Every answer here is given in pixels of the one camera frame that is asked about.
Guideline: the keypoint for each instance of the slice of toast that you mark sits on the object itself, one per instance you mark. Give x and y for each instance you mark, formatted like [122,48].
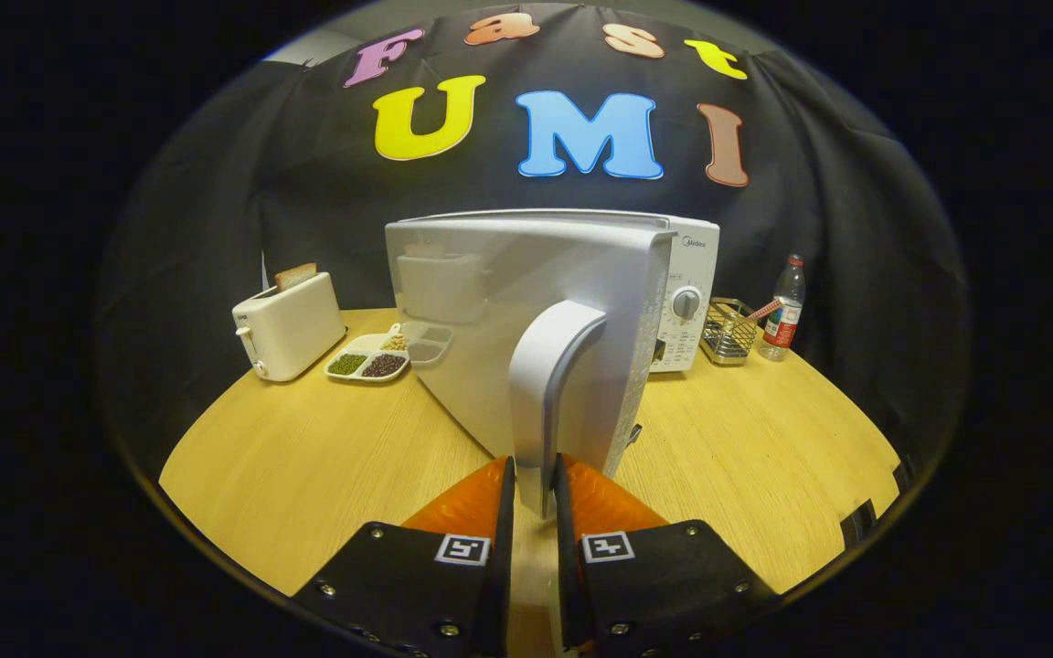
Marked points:
[295,276]

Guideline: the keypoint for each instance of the red striped straw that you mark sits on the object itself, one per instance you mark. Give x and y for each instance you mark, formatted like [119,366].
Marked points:
[764,310]

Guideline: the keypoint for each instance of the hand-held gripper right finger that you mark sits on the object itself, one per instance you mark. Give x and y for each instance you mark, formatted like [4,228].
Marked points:
[565,548]

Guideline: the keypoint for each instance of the white divided bean dish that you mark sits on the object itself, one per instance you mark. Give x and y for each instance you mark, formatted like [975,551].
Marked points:
[364,364]

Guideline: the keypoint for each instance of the cream toaster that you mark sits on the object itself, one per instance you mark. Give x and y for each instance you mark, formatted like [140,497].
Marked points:
[293,329]

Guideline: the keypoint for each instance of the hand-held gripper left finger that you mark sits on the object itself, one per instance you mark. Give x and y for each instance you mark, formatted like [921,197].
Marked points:
[501,548]

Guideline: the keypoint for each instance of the white microwave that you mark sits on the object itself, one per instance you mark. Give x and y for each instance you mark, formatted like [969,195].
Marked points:
[490,320]

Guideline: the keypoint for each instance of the clear plastic water bottle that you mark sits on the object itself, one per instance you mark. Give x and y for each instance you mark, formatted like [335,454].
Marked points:
[782,315]

